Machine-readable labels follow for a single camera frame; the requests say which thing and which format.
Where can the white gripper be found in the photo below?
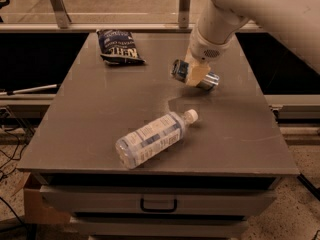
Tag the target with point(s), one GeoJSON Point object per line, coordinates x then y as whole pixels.
{"type": "Point", "coordinates": [207, 49]}

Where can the red bull can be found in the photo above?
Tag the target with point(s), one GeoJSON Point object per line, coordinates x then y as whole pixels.
{"type": "Point", "coordinates": [179, 72]}

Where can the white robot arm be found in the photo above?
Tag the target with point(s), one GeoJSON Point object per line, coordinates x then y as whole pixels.
{"type": "Point", "coordinates": [294, 23]}

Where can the dark blue chip bag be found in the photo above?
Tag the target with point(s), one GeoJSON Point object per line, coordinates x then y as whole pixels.
{"type": "Point", "coordinates": [118, 47]}

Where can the clear plastic water bottle lying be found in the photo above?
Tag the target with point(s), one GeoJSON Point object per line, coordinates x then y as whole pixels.
{"type": "Point", "coordinates": [144, 143]}

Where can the grey upper drawer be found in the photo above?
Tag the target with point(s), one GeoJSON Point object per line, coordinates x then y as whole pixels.
{"type": "Point", "coordinates": [135, 200]}

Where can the grey drawer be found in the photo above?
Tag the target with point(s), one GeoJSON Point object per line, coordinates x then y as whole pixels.
{"type": "Point", "coordinates": [135, 200]}
{"type": "Point", "coordinates": [158, 227]}

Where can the grey metal rod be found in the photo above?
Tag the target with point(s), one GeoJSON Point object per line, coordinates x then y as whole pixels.
{"type": "Point", "coordinates": [29, 90]}

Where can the grey lower drawer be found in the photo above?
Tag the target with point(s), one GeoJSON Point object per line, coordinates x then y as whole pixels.
{"type": "Point", "coordinates": [158, 227]}

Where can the cardboard box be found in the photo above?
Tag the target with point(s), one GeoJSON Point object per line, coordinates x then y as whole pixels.
{"type": "Point", "coordinates": [36, 208]}

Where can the metal railing frame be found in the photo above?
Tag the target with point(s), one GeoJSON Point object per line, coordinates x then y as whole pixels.
{"type": "Point", "coordinates": [91, 15]}

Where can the black drawer handle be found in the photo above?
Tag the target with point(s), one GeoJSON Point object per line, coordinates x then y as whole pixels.
{"type": "Point", "coordinates": [158, 206]}

